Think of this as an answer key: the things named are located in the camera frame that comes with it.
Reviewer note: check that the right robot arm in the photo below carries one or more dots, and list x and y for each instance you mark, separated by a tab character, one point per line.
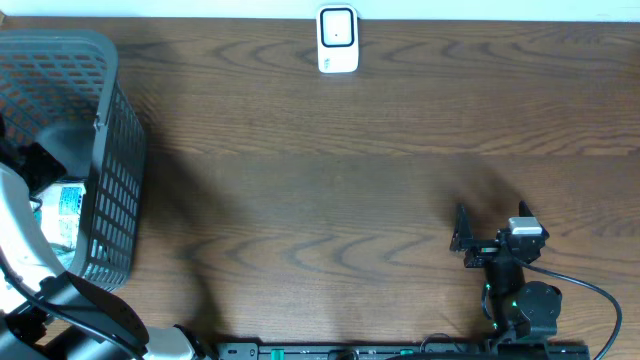
520	310

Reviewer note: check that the grey plastic basket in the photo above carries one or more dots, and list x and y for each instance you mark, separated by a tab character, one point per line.
59	88

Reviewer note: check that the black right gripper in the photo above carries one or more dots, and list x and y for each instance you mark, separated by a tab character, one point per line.
482	251

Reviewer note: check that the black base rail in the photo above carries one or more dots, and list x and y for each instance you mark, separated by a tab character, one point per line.
431	350

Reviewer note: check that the white barcode scanner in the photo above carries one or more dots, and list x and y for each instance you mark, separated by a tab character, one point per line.
337	39

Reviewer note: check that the white blue snack bag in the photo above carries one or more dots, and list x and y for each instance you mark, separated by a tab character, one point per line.
57	210

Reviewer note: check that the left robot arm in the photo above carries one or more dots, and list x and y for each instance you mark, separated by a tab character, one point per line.
61	315

